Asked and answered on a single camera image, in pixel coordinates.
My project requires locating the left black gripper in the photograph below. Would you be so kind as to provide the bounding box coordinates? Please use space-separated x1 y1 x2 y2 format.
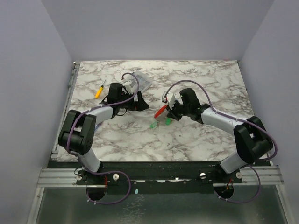
118 91 149 111

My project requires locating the keyring bunch with tags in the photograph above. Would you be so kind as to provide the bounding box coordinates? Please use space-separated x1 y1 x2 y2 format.
154 105 172 126

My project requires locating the green key tag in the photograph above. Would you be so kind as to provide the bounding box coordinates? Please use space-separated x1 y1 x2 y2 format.
150 121 158 129

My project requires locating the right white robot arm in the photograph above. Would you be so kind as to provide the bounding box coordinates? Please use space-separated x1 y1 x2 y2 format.
162 88 273 182

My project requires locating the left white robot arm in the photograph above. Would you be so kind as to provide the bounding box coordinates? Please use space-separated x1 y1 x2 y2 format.
58 83 150 184

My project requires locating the clear plastic organizer box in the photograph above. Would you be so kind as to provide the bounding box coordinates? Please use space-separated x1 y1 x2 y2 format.
133 71 153 93

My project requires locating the yellow black screwdriver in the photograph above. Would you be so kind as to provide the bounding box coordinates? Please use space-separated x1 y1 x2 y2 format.
95 79 106 99

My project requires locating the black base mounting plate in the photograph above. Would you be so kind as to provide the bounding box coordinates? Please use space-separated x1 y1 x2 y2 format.
77 161 242 195

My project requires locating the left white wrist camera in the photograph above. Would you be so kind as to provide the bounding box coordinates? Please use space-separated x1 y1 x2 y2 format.
122 78 140 94

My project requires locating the aluminium rail frame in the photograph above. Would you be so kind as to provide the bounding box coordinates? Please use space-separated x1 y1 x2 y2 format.
28 61 295 224

